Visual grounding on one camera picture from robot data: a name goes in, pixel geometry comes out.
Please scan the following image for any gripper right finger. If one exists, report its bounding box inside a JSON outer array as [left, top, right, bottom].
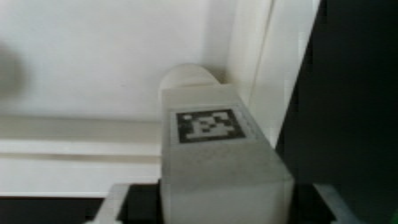
[[292, 184, 363, 224]]

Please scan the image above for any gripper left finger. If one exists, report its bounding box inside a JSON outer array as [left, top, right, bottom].
[[88, 183, 163, 224]]

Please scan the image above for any white table leg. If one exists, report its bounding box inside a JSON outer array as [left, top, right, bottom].
[[161, 64, 294, 224]]

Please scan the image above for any white square tabletop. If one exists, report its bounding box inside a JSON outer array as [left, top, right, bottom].
[[0, 0, 322, 197]]

